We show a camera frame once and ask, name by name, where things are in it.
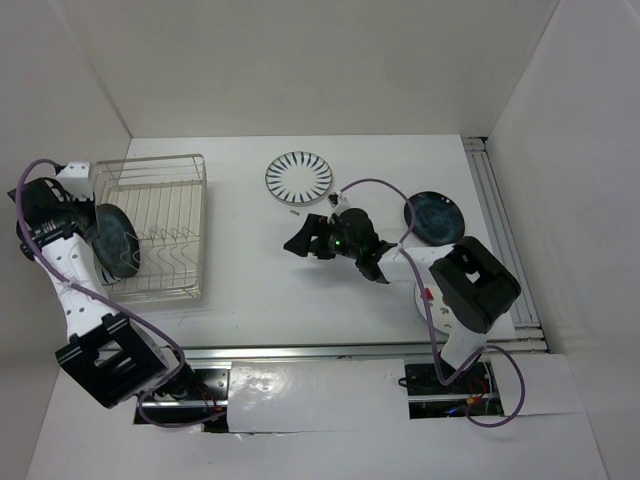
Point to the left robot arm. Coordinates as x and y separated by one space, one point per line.
76 241

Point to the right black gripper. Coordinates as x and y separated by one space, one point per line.
318 225

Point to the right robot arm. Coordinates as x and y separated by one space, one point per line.
475 286

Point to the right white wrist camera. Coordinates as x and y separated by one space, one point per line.
338 201

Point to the right strawberry pattern plate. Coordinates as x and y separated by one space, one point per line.
443 317

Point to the dark blue glazed plate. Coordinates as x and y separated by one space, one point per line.
438 221
117 247

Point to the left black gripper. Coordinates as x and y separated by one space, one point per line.
90 206

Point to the white glossy cover sheet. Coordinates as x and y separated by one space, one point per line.
316 396

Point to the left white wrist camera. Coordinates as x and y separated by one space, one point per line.
78 180

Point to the blue striped plate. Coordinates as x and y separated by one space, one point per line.
105 277
298 178

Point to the white wire dish rack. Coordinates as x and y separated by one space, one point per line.
165 200

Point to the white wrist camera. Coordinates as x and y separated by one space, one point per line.
338 201
78 180

